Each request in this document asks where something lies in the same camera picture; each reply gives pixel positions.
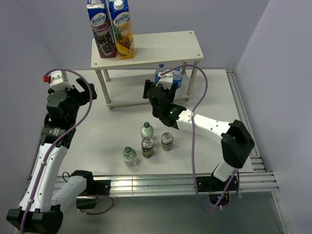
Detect Chang soda bottle rear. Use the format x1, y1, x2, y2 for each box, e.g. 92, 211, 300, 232
140, 122, 154, 139

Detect beige two-tier shelf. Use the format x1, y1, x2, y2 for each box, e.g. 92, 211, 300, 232
91, 31, 204, 110

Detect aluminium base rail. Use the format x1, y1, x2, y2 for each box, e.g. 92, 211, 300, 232
94, 172, 279, 197

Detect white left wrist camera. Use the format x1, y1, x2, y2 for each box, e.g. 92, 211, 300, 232
43, 70, 74, 91

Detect dark can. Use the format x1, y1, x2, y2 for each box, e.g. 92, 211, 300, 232
161, 132, 174, 151
141, 137, 154, 158

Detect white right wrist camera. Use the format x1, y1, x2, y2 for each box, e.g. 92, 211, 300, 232
156, 72, 173, 90

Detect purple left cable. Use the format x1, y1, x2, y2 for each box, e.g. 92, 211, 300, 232
19, 69, 115, 231

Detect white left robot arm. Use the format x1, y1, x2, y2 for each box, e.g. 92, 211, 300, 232
6, 78, 97, 234

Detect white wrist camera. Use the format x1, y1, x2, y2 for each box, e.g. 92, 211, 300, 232
43, 70, 74, 91
156, 72, 173, 90

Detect Pocari Sweat bottle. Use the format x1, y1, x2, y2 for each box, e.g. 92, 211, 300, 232
155, 63, 166, 83
173, 68, 183, 89

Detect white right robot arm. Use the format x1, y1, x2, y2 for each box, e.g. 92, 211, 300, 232
143, 79, 255, 192

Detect dark can left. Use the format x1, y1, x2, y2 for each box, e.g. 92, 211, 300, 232
141, 137, 154, 158

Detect chang soda bottle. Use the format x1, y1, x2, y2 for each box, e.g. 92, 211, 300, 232
140, 122, 154, 139
122, 146, 138, 167

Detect pineapple juice carton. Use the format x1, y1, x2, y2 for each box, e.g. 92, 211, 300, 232
109, 0, 135, 59

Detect grape juice carton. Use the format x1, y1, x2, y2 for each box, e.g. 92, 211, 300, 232
86, 0, 117, 58

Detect dark can right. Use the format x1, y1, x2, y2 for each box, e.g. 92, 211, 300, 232
161, 132, 174, 151

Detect Chang soda bottle front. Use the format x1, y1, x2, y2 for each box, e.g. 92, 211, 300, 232
122, 146, 138, 167

